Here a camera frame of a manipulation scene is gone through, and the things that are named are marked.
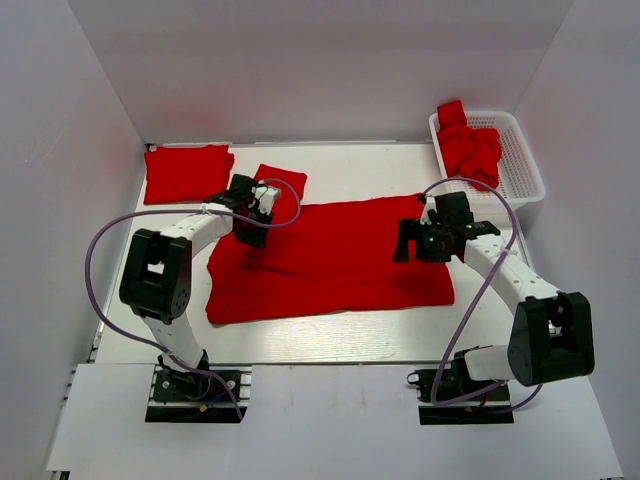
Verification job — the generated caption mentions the white plastic mesh basket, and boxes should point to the white plastic mesh basket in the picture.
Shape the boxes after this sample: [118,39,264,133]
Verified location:
[433,110,546,215]

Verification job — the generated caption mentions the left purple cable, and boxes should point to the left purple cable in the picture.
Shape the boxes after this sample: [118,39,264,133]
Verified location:
[84,178,302,421]

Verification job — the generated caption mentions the folded red t-shirt stack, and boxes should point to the folded red t-shirt stack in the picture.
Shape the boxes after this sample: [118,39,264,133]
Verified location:
[143,145,235,205]

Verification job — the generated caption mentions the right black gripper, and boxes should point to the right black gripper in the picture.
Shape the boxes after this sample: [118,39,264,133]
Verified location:
[393,218,453,263]

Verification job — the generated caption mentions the crumpled red t-shirts in basket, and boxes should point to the crumpled red t-shirts in basket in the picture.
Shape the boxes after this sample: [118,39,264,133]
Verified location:
[437,100,502,191]

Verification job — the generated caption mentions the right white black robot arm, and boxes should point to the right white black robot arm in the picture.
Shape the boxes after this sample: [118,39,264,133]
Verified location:
[393,192,595,406]

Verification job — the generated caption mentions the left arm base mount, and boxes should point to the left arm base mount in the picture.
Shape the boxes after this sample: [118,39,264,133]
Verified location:
[145,366,251,424]

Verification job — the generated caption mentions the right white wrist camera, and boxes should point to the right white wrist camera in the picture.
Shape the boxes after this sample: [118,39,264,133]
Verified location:
[420,195,440,225]

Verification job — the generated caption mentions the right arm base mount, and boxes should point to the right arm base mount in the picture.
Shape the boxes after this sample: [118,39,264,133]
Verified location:
[406,369,514,426]

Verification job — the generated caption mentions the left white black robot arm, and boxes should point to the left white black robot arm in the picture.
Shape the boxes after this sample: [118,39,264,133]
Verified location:
[119,174,281,399]

